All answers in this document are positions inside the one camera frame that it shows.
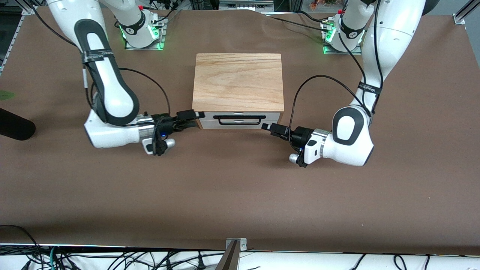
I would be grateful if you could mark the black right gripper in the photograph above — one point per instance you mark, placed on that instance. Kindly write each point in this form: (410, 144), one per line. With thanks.
(169, 124)

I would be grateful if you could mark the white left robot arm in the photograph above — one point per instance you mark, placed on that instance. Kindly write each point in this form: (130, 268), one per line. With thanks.
(390, 41)

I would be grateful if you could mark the wooden drawer cabinet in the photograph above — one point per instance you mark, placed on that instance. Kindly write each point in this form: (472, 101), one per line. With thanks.
(238, 82)

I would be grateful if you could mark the grey metal rack frame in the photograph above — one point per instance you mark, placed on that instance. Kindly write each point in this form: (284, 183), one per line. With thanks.
(245, 4)

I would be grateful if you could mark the black cylindrical foam object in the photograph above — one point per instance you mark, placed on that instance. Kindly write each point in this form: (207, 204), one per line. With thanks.
(15, 125)

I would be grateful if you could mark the aluminium profile rail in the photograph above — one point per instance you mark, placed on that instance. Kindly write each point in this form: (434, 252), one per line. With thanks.
(465, 13)
(17, 37)

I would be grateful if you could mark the white lower drawer front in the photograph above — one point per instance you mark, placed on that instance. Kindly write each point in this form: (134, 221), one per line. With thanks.
(268, 126)

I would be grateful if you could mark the brown camera mount bar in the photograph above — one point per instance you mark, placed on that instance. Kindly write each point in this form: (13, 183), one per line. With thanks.
(229, 258)

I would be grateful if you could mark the small metal bracket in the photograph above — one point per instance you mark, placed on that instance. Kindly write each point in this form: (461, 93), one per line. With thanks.
(242, 243)

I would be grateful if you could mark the wooden drawer with white front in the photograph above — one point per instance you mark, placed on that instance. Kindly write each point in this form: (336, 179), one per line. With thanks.
(273, 116)

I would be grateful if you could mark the brown table cover sheet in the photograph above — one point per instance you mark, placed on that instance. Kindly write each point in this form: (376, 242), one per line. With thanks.
(240, 195)

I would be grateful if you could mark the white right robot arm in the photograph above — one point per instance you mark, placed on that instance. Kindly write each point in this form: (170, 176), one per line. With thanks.
(112, 93)

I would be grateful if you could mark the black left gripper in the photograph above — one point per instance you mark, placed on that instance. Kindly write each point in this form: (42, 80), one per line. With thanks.
(301, 136)

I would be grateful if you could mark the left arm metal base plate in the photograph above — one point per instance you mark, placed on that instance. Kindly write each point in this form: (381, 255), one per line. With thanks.
(329, 50)

